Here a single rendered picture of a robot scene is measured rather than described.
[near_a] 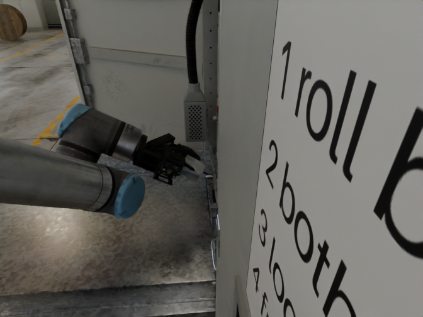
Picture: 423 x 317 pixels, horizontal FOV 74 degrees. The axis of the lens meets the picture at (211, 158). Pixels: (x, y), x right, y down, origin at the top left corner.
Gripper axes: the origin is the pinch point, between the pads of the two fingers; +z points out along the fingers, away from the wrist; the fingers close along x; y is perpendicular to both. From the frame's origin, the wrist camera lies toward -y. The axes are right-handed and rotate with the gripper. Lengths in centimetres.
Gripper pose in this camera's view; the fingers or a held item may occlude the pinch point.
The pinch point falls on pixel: (206, 171)
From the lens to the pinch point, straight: 78.1
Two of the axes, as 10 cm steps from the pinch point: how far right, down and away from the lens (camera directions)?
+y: 0.8, 5.4, -8.4
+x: 5.0, -7.5, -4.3
